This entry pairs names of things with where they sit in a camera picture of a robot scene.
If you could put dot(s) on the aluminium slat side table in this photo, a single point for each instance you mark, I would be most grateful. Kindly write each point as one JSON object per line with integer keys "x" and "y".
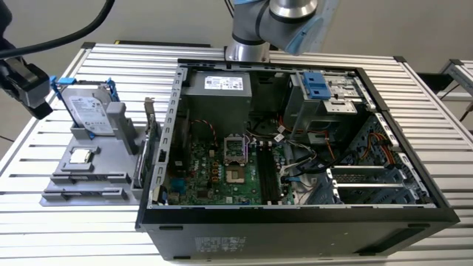
{"x": 458, "y": 69}

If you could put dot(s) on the RAM stick with white label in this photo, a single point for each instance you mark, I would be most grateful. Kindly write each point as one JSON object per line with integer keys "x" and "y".
{"x": 88, "y": 175}

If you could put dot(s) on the blue drive latch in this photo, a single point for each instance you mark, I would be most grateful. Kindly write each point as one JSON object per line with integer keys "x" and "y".
{"x": 316, "y": 83}

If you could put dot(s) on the black case fan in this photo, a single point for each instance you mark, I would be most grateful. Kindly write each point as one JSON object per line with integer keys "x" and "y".
{"x": 181, "y": 130}

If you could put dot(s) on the grey metal drive cage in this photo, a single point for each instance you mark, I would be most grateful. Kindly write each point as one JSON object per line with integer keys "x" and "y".
{"x": 340, "y": 107}

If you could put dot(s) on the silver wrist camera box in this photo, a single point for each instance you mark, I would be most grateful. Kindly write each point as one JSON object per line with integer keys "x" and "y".
{"x": 33, "y": 91}

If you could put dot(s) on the silver CPU chip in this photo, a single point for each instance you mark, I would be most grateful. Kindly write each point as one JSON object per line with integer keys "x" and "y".
{"x": 80, "y": 156}

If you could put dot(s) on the RAM slot with white clips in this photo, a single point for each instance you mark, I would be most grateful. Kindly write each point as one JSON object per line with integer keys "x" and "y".
{"x": 267, "y": 171}
{"x": 276, "y": 171}

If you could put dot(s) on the hard disk in blue carrier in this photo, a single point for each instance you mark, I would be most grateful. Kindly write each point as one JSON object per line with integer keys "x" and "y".
{"x": 87, "y": 110}

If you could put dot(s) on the grey metal disk bay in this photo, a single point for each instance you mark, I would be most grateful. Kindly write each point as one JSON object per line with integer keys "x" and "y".
{"x": 364, "y": 185}

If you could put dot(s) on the grey power supply unit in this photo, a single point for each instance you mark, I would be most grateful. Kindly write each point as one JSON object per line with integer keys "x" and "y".
{"x": 217, "y": 110}

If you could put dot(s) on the RAM stick with blue label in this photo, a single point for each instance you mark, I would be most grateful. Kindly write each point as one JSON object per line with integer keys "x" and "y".
{"x": 84, "y": 191}

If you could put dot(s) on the grey parts rack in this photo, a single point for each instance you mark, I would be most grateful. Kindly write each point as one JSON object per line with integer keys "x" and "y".
{"x": 107, "y": 155}

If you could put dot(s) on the green motherboard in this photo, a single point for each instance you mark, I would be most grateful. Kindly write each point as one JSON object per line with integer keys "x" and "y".
{"x": 207, "y": 171}

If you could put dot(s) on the black PC case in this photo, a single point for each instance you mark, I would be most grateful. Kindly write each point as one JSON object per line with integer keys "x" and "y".
{"x": 259, "y": 238}

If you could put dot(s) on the CPU socket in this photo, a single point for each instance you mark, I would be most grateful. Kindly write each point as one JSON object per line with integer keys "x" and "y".
{"x": 236, "y": 175}

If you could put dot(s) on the socket locking lever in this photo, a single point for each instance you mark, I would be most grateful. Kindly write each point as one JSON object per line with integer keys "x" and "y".
{"x": 244, "y": 151}

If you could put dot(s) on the graphics card with metal bracket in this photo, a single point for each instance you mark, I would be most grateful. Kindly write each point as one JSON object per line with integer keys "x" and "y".
{"x": 141, "y": 166}

